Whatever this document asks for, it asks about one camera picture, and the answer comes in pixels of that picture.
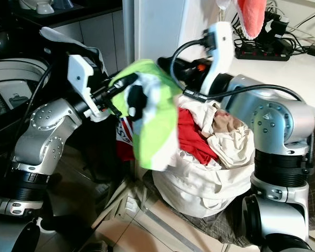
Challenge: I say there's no white tall appliance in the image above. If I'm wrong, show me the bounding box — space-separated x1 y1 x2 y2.
135 0 219 62

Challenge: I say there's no green and white garment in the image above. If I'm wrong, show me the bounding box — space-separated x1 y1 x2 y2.
108 59 183 171

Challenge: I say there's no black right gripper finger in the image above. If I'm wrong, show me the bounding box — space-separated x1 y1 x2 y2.
156 56 184 80

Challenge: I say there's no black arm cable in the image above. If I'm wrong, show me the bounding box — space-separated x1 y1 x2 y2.
170 38 305 103
16 64 53 158

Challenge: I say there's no black power adapter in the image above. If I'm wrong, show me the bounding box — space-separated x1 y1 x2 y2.
262 12 291 44

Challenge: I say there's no black top-load washing machine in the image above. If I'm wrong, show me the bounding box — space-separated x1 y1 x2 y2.
0 21 108 158

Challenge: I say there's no red and white printed garment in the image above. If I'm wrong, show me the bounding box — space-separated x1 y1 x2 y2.
115 117 137 162

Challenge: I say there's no pinkish garment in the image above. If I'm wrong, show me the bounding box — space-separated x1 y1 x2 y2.
212 109 238 138

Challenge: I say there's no white cloth on washer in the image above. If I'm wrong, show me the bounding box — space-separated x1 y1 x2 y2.
39 26 101 59

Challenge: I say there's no grey cabinet with dark top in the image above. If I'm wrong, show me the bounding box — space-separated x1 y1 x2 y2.
16 0 124 74

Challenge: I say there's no white container on cabinet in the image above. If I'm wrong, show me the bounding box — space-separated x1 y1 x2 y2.
18 0 75 15

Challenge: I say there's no black power strip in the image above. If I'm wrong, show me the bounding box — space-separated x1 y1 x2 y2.
235 39 294 62

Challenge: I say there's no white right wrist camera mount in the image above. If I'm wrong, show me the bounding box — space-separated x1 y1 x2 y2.
199 21 235 96

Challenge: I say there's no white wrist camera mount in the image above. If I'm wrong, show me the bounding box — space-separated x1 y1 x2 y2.
199 21 235 96
67 54 101 123

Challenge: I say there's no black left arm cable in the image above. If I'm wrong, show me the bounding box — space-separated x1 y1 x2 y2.
16 64 53 158

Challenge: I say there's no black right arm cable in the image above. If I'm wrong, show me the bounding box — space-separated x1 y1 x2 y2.
170 38 305 103

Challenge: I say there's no beige crumpled garment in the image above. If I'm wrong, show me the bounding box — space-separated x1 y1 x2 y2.
151 94 256 219

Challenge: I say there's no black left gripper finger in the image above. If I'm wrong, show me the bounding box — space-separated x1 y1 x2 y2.
102 72 140 100
125 83 148 120

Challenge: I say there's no pink red hanging cloth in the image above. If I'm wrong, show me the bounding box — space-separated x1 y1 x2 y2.
235 0 268 40

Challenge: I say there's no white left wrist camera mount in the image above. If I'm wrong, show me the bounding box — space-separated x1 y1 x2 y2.
67 54 101 123

